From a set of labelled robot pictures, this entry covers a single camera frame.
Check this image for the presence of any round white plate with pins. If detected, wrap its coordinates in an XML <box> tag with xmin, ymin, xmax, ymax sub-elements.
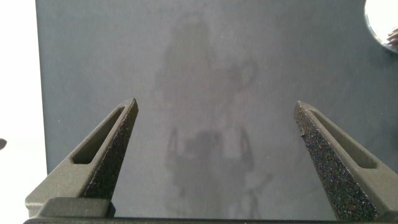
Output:
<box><xmin>364</xmin><ymin>0</ymin><xmax>398</xmax><ymax>52</ymax></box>

